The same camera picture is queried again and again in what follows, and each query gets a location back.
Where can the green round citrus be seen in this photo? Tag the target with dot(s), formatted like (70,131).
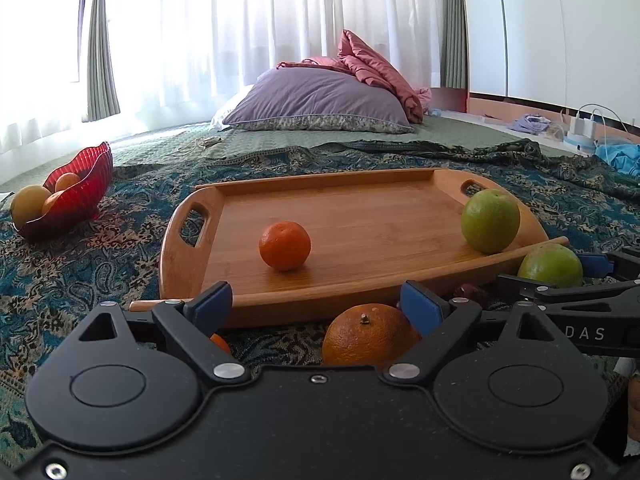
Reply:
(550,266)
(490,221)

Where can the light blue cloth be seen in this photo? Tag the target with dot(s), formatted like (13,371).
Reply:
(622,157)

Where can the large dull orange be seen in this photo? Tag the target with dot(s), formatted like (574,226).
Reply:
(360,340)

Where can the green curtain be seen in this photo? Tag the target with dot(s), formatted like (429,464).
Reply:
(454,25)
(102,60)

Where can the pink quilt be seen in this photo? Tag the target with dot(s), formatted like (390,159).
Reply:
(375,67)

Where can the lavender cloth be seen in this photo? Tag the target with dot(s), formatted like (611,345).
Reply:
(530,124)

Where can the wooden serving tray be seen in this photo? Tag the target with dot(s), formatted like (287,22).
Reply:
(360,220)

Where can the medium orange mandarin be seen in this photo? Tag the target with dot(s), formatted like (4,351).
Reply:
(285,246)

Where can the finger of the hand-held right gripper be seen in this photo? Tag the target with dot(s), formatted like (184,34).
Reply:
(525,286)
(597,265)

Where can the dried red date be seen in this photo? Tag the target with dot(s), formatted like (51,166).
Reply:
(470,292)

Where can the green bedspread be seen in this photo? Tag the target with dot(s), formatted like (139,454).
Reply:
(270,142)

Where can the purple pillow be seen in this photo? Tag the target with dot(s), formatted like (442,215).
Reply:
(320,100)

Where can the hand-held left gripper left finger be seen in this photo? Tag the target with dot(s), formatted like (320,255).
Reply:
(212,304)

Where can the white sheer curtain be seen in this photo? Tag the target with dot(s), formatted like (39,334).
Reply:
(225,20)

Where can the teal paisley blanket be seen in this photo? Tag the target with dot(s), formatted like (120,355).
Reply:
(100,270)

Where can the white pillow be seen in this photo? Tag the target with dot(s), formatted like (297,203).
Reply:
(230,110)

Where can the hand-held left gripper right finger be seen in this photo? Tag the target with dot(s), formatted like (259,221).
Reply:
(422,308)

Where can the white wardrobe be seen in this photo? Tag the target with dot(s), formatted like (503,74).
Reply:
(550,25)

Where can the small orange mandarin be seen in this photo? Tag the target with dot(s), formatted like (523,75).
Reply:
(220,344)

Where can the red glass bowl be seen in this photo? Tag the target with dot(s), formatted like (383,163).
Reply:
(80,195)

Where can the white charger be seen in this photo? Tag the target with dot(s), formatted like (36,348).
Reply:
(582,122)

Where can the yellow round fruit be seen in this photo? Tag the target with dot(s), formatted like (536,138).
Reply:
(29,205)

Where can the white blue power strip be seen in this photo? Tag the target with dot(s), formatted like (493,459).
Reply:
(580,143)

